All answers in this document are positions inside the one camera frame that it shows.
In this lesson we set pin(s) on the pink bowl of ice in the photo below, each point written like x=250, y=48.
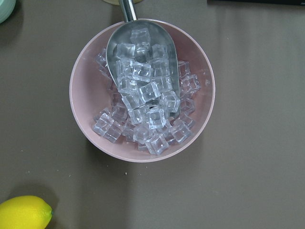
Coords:
x=89, y=93

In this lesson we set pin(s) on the steel ice scoop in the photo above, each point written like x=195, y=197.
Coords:
x=142, y=60

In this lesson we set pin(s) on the lower yellow lemon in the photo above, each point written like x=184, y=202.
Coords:
x=25, y=212

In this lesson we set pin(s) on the mint green bowl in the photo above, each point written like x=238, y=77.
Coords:
x=6, y=9

